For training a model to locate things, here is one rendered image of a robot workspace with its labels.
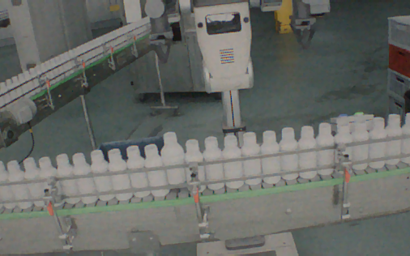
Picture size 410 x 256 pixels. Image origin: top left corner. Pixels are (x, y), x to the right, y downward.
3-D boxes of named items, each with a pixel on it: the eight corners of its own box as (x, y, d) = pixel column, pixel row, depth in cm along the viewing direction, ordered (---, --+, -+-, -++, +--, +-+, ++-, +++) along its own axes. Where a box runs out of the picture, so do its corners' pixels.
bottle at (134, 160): (154, 188, 133) (144, 143, 127) (149, 198, 128) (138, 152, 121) (137, 189, 134) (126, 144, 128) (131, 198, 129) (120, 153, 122)
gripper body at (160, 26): (149, 40, 122) (146, 16, 119) (152, 35, 131) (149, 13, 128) (171, 37, 122) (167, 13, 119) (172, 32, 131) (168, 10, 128)
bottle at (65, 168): (74, 206, 128) (61, 162, 121) (62, 202, 131) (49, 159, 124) (87, 197, 132) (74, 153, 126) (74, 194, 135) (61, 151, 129)
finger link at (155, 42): (153, 66, 124) (148, 36, 121) (155, 61, 131) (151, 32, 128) (175, 63, 124) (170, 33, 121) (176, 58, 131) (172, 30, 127)
